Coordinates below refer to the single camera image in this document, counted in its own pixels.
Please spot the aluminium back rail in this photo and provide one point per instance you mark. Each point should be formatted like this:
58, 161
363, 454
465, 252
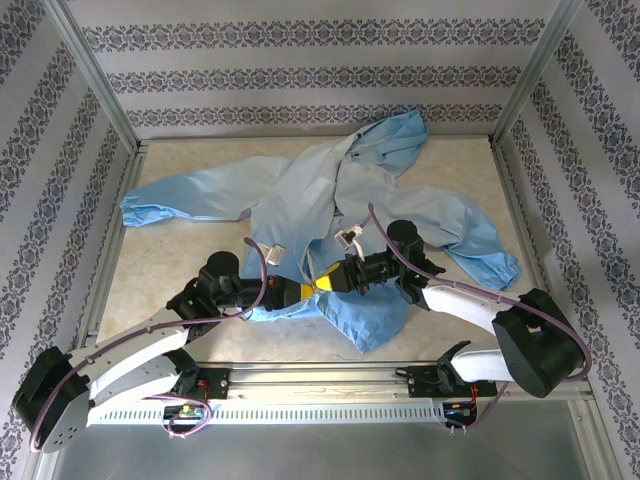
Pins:
225, 139

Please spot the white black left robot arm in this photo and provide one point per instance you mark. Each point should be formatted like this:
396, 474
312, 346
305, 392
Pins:
135, 350

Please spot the light blue zip jacket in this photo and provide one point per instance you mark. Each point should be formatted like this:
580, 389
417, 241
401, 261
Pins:
300, 200

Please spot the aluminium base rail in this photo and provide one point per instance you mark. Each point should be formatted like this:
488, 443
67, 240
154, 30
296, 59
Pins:
320, 380

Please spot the aluminium side rail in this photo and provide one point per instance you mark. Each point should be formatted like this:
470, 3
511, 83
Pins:
525, 240
116, 240

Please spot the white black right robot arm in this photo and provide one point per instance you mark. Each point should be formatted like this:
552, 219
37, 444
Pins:
460, 302

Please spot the aluminium frame post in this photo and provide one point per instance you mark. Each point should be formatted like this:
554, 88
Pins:
90, 70
537, 70

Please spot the small controller board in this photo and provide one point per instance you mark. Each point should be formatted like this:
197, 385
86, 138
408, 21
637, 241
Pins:
186, 411
457, 409

